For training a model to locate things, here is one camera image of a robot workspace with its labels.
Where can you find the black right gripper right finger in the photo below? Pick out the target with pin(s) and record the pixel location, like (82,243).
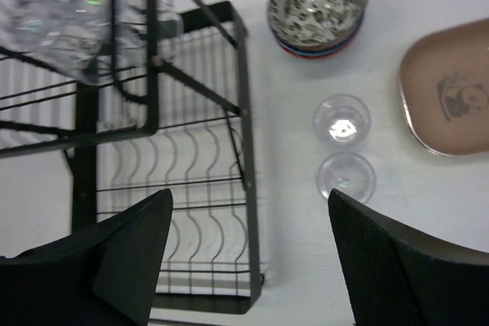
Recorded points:
(398,275)

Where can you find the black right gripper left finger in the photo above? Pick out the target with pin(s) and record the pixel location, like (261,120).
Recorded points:
(105,274)

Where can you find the clear drinking glass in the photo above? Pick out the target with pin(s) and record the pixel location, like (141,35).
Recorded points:
(114,9)
(349,173)
(67,34)
(342,121)

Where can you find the brown textured bowl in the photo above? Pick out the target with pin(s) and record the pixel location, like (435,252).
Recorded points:
(443,83)

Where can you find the orange patterned ceramic bowl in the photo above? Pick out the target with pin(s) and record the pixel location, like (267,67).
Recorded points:
(315,55)

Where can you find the black floral patterned bowl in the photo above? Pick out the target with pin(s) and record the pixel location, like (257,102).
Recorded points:
(314,24)

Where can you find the blue triangle patterned bowl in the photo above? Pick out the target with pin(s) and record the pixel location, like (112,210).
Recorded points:
(356,30)

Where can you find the black wire dish rack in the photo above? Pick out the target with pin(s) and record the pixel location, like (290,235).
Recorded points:
(182,122)

